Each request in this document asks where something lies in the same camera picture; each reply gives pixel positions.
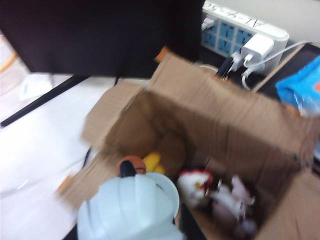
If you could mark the white pink doll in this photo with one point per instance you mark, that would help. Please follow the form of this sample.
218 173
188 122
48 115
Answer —
235 200

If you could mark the white charger plug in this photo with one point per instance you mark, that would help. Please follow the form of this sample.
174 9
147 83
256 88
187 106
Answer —
257 48

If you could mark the torn brown cardboard box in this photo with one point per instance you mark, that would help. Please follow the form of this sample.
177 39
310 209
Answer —
225 117

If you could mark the black computer monitor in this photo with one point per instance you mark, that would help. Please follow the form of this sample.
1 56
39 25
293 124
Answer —
100 32

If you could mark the black power plug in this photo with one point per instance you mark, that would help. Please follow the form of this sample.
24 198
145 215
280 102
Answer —
228 66

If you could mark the pale blue white doll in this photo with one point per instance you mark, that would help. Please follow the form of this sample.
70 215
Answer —
125 210

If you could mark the orange basketball doll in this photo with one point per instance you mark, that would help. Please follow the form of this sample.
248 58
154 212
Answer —
138 165

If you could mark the black monitor stand leg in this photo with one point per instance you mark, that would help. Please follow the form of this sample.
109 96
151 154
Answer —
37 102

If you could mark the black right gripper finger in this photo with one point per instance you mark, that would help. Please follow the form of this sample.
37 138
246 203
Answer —
188 225

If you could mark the white blue power strip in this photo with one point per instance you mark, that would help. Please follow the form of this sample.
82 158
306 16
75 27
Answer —
272 32

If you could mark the red white doll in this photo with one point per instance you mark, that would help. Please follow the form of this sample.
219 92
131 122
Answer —
192 182

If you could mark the beige cup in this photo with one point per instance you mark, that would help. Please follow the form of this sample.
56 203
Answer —
206 68

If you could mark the yellow toy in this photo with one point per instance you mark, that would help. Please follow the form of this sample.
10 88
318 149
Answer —
152 161

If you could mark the blue white wipes package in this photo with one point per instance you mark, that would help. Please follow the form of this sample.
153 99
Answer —
297 90

